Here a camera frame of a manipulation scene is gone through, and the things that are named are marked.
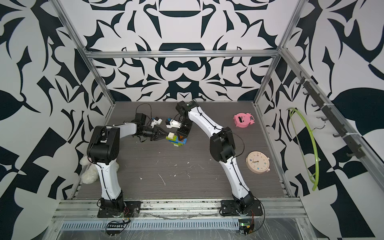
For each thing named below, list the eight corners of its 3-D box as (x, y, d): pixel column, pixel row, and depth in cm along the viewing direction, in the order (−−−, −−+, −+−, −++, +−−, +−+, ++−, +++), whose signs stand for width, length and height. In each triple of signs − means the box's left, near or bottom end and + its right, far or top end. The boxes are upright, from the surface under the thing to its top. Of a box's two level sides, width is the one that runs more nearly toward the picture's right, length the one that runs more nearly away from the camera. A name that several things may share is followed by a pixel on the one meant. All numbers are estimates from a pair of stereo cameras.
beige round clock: (248, 173, 88) (250, 171, 85) (243, 154, 96) (245, 151, 93) (270, 173, 88) (273, 171, 85) (264, 154, 96) (266, 151, 93)
